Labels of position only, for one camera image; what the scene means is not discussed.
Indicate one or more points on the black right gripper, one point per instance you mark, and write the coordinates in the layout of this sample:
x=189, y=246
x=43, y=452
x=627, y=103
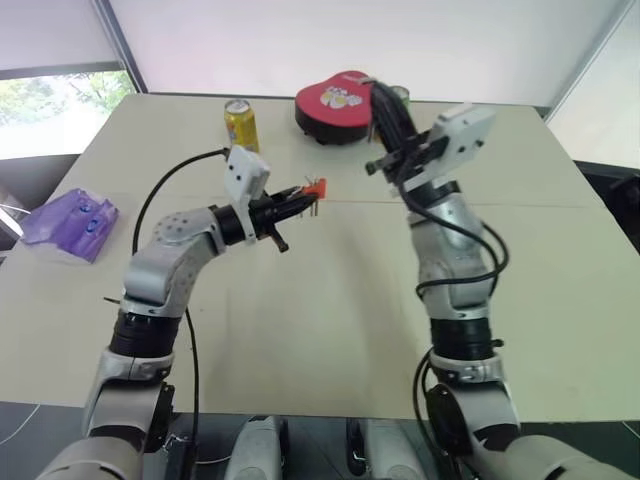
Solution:
x=412, y=155

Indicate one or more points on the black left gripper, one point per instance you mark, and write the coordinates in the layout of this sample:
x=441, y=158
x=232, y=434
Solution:
x=262, y=212

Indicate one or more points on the red hex key holder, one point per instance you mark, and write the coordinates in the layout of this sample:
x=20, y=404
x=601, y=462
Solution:
x=317, y=187

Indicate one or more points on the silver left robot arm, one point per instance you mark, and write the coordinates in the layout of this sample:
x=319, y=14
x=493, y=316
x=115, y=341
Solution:
x=160, y=260

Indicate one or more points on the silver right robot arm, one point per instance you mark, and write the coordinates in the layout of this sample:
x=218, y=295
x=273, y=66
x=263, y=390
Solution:
x=450, y=235

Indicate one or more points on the green drink can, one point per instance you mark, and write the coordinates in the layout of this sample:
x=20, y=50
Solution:
x=401, y=94

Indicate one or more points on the red heart-shaped box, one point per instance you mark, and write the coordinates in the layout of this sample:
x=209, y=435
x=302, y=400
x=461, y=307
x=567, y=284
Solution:
x=332, y=110

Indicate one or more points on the yellow drink can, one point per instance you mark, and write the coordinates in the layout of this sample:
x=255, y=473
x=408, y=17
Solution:
x=241, y=127

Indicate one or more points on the purple transparent plastic tray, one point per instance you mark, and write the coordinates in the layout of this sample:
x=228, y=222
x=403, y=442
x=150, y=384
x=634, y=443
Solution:
x=70, y=225

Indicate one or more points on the black furniture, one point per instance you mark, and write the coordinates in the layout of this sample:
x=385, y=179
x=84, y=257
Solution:
x=610, y=195

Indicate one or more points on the grey rounded robot leg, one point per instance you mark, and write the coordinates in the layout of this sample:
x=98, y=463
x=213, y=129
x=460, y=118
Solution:
x=255, y=450
x=385, y=450

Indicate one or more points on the window with trees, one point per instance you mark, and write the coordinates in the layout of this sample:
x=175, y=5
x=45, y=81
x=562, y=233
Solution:
x=60, y=95

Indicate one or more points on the dark furniture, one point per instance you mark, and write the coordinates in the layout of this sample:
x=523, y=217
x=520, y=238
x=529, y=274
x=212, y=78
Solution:
x=35, y=175

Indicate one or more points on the white roller blind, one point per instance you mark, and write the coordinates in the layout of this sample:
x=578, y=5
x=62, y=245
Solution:
x=55, y=30

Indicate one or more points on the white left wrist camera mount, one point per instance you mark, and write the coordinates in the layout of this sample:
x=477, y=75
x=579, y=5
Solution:
x=242, y=172

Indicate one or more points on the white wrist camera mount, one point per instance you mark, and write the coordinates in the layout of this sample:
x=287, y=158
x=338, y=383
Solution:
x=462, y=135
x=242, y=172

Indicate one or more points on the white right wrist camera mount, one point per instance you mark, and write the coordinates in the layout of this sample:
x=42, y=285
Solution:
x=462, y=135

